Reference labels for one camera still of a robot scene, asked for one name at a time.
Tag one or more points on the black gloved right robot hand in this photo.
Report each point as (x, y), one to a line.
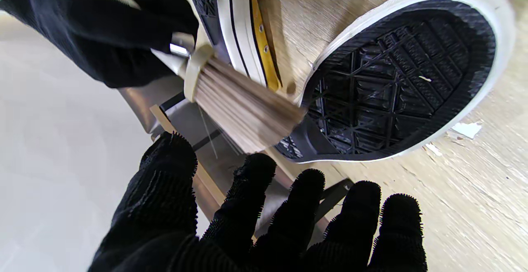
(82, 28)

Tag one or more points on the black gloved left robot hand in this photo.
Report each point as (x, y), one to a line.
(156, 222)

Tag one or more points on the beige hand brush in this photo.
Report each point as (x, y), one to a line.
(243, 107)

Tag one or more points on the yellow canvas sneaker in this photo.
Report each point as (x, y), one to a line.
(392, 82)
(239, 24)

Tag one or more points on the small wooden stand black legs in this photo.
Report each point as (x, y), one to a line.
(206, 181)

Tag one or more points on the white paper scrap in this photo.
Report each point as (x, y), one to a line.
(433, 149)
(467, 130)

